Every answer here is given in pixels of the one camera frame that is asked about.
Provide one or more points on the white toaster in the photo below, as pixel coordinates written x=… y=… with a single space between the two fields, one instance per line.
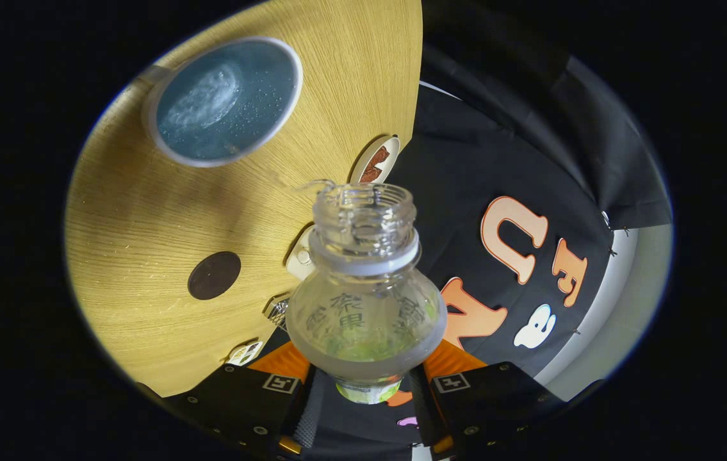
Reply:
x=299 y=256

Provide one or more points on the dark round coaster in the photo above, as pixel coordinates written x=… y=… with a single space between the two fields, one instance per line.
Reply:
x=214 y=275

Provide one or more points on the clear plastic juice bottle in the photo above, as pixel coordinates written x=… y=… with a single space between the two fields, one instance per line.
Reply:
x=363 y=314

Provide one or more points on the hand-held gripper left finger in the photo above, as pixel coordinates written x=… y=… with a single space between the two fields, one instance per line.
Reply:
x=241 y=400

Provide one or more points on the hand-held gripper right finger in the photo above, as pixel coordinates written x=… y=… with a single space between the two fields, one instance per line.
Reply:
x=498 y=400

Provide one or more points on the white round plate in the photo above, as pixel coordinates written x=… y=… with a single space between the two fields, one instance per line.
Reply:
x=363 y=160

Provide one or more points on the white cup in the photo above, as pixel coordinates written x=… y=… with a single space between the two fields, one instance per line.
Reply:
x=228 y=102

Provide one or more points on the black backdrop cloth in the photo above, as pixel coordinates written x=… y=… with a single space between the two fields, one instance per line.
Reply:
x=465 y=147

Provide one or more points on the wooden table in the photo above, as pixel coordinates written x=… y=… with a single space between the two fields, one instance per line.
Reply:
x=145 y=218

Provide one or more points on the white divided bean dish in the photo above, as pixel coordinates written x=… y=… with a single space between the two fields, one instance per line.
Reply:
x=245 y=352

